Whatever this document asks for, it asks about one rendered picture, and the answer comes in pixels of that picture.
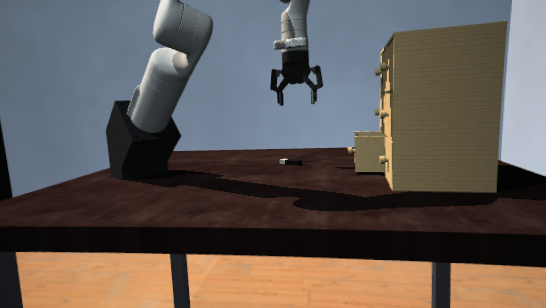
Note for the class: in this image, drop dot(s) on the small wooden chest of drawers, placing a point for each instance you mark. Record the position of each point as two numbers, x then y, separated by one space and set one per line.
447 94

